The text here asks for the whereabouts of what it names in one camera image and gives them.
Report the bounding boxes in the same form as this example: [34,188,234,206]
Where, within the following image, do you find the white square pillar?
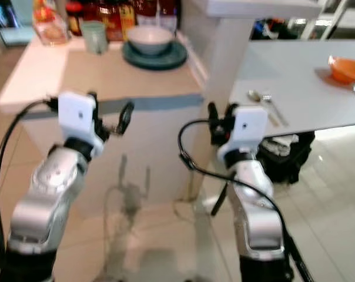
[179,0,326,203]

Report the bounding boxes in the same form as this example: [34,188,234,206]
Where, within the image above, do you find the grey-white dining table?
[227,38,355,138]

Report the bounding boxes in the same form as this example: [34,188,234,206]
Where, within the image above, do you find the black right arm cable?
[178,119,314,282]

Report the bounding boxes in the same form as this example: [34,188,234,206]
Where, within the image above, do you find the black slanted rod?
[211,182,229,217]

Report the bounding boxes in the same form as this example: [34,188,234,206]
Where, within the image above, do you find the dark green plate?
[122,40,188,71]

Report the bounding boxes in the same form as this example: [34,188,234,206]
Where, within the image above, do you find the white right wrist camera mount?
[218,105,269,166]

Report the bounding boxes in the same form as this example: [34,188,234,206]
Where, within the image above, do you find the dark jar with red lid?
[66,1,84,36]

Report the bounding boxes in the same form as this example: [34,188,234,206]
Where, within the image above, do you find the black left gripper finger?
[119,101,135,137]

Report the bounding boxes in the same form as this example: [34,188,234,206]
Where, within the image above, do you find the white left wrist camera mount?
[58,90,105,158]

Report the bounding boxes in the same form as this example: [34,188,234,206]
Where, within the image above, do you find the white chair frame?
[298,0,355,41]

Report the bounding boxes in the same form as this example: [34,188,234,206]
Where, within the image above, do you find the white cabinet with beige top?
[0,31,209,205]

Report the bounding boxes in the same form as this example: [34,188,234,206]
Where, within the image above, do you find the clear snack bag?
[32,0,71,46]

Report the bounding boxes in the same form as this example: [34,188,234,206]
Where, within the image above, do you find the silver spoon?
[247,89,282,127]

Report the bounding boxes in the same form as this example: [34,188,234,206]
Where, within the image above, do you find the pale grey-green bowl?
[126,25,175,56]

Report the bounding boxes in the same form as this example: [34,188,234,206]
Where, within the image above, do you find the dark red bottles pack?
[135,0,181,33]

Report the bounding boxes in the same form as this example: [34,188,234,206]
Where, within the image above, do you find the pale green cup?
[82,21,109,55]

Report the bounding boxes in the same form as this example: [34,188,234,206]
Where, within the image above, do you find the silver fork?
[261,94,290,127]

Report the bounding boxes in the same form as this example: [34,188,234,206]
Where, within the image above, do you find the black bag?
[256,132,316,184]

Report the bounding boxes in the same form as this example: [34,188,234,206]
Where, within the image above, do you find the orange bowl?
[328,55,355,84]

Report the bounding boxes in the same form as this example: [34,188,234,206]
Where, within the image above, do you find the yellow labelled bottle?
[120,0,137,41]

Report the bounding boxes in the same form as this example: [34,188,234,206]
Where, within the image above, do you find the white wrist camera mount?
[218,105,269,166]
[58,90,105,158]

